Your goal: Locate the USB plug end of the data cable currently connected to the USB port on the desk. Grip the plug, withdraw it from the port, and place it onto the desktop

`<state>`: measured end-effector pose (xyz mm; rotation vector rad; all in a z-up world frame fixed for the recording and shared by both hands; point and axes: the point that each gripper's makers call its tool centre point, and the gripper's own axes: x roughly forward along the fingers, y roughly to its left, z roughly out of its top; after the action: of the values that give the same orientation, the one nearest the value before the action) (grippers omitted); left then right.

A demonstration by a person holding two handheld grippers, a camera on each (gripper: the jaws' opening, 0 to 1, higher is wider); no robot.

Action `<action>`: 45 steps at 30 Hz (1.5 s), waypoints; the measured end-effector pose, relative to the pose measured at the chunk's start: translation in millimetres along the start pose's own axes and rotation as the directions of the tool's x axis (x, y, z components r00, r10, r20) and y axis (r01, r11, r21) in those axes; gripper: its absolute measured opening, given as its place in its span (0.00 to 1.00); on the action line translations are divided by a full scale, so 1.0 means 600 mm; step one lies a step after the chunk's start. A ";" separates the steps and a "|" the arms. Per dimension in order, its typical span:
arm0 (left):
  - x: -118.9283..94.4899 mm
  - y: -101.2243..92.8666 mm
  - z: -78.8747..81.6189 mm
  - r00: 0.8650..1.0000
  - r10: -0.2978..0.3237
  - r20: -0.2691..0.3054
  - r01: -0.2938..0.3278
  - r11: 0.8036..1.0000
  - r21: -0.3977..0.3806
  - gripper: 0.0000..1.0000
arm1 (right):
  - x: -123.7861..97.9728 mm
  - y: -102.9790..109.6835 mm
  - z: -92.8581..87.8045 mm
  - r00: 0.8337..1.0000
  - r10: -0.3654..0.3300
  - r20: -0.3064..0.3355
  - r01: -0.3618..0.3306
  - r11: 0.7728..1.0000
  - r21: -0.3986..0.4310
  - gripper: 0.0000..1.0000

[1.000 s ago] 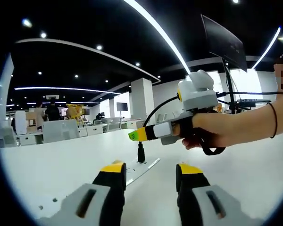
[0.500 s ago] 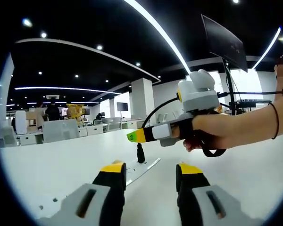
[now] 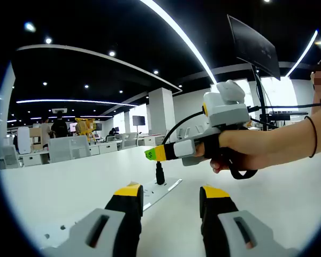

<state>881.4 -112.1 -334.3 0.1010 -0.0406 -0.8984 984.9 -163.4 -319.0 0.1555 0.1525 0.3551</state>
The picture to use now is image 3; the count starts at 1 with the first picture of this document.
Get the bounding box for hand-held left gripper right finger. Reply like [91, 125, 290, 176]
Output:
[199, 184, 300, 257]

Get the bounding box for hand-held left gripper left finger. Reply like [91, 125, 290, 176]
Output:
[42, 182, 144, 257]

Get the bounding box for black data cable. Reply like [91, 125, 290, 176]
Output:
[155, 110, 207, 186]

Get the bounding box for white power strip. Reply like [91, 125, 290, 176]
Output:
[41, 176, 183, 248]

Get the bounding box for white desk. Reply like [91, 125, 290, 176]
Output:
[0, 146, 321, 257]

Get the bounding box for person's right hand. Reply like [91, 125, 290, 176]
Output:
[194, 127, 259, 174]

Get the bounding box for black monitor stand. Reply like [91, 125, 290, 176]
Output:
[251, 64, 274, 132]

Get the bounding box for dark screen on stand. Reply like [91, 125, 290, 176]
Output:
[132, 115, 146, 133]

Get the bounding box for black monitor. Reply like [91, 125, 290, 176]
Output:
[227, 14, 281, 81]

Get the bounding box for white office chair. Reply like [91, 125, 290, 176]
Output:
[48, 135, 91, 163]

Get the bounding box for long ceiling light strip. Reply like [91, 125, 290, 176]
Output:
[140, 0, 218, 84]

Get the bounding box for yellow machine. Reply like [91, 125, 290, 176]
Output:
[74, 117, 96, 141]

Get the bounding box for white air purifier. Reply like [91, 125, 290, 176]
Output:
[17, 126, 31, 155]

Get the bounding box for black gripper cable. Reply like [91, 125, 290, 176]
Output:
[246, 103, 321, 111]

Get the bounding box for black hair tie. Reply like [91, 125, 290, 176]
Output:
[304, 115, 318, 158]

